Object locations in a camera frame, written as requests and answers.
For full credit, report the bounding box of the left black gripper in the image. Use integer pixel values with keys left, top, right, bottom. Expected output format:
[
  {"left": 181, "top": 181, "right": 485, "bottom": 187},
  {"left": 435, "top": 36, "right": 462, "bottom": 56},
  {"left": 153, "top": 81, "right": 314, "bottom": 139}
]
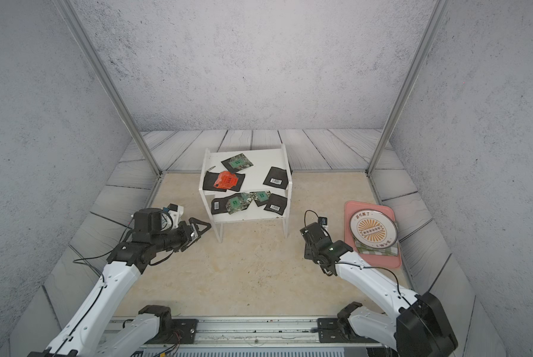
[{"left": 151, "top": 217, "right": 212, "bottom": 254}]

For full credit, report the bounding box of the small green tea bag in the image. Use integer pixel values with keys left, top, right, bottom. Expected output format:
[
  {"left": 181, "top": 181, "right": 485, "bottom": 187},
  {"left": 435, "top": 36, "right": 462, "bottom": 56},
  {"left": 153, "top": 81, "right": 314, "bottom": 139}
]
[{"left": 251, "top": 190, "right": 271, "bottom": 207}]

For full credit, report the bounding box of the black barcode tea bag top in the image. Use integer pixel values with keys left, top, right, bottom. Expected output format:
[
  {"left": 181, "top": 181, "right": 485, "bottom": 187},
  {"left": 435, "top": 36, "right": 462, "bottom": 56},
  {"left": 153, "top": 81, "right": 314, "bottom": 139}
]
[{"left": 263, "top": 167, "right": 290, "bottom": 190}]

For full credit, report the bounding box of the black barcode tea bag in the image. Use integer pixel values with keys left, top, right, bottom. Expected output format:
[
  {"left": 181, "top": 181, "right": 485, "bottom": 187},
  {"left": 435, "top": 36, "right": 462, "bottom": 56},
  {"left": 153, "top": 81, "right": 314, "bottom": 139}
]
[
  {"left": 264, "top": 193, "right": 288, "bottom": 216},
  {"left": 210, "top": 196, "right": 232, "bottom": 215},
  {"left": 263, "top": 167, "right": 290, "bottom": 190}
]

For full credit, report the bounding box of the green tea bag top shelf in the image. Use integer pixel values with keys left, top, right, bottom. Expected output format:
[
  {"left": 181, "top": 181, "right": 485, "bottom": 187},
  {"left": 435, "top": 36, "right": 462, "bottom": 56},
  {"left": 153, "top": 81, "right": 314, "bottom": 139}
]
[{"left": 221, "top": 153, "right": 254, "bottom": 173}]

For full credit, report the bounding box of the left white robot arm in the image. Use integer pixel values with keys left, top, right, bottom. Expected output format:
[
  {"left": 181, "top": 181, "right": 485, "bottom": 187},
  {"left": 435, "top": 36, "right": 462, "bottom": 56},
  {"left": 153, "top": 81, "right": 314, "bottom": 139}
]
[{"left": 39, "top": 205, "right": 211, "bottom": 356}]

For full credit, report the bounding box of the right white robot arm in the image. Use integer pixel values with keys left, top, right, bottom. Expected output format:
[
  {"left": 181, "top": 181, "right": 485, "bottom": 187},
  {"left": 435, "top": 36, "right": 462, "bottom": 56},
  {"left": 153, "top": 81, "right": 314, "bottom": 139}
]
[{"left": 301, "top": 223, "right": 459, "bottom": 356}]

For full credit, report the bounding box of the black barcode tea bag lower left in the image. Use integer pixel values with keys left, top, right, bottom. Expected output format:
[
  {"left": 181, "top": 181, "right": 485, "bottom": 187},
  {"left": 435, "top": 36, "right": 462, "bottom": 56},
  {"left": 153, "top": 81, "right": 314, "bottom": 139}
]
[{"left": 210, "top": 196, "right": 232, "bottom": 215}]

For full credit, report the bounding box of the green crumpled tea bag lower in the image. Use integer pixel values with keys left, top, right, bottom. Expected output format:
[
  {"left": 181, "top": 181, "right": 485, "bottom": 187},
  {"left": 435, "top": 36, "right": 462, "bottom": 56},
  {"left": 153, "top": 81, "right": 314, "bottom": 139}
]
[{"left": 226, "top": 193, "right": 254, "bottom": 215}]

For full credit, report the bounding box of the black barcode tea bag lower right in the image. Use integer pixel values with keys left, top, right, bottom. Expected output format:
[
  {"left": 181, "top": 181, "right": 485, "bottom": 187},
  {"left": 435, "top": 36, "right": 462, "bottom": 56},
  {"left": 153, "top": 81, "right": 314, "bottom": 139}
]
[{"left": 264, "top": 193, "right": 288, "bottom": 216}]

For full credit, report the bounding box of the white two-tier shelf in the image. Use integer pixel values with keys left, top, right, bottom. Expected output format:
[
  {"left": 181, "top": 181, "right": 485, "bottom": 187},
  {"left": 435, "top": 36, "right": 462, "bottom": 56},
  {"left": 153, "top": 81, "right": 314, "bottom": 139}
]
[{"left": 198, "top": 144, "right": 293, "bottom": 242}]

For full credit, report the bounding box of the round patterned plate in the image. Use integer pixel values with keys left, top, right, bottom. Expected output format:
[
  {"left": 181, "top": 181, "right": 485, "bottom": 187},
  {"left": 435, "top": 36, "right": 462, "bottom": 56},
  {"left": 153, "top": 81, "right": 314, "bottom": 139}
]
[{"left": 349, "top": 209, "right": 398, "bottom": 250}]

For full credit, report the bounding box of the checkered cloth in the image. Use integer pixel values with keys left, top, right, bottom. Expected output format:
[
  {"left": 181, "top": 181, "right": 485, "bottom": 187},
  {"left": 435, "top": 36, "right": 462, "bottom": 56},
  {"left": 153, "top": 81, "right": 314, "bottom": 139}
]
[{"left": 354, "top": 239, "right": 400, "bottom": 257}]

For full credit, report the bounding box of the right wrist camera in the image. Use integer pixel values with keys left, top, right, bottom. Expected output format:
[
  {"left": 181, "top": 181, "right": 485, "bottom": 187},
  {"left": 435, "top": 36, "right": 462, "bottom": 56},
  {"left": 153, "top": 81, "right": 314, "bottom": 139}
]
[{"left": 318, "top": 217, "right": 328, "bottom": 229}]

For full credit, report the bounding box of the metal base rail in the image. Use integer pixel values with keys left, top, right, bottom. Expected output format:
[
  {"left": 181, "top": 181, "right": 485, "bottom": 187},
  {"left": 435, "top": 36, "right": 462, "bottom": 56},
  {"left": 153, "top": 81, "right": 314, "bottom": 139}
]
[{"left": 100, "top": 315, "right": 455, "bottom": 357}]

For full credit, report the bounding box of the left metal frame post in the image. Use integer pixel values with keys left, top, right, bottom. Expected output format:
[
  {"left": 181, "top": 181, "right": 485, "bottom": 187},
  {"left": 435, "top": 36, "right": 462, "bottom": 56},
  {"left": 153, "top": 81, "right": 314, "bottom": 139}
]
[{"left": 53, "top": 0, "right": 162, "bottom": 178}]

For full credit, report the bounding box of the metal frame post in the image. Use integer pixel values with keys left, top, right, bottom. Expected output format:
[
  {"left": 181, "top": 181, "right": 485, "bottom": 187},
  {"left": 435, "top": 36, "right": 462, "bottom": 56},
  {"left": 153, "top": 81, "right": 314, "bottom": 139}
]
[
  {"left": 53, "top": 0, "right": 162, "bottom": 178},
  {"left": 366, "top": 0, "right": 449, "bottom": 178}
]

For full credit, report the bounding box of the right metal frame post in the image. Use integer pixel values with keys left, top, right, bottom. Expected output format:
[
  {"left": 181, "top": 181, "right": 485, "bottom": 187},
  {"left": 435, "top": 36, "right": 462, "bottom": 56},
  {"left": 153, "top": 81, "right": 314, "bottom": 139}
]
[{"left": 366, "top": 0, "right": 449, "bottom": 178}]

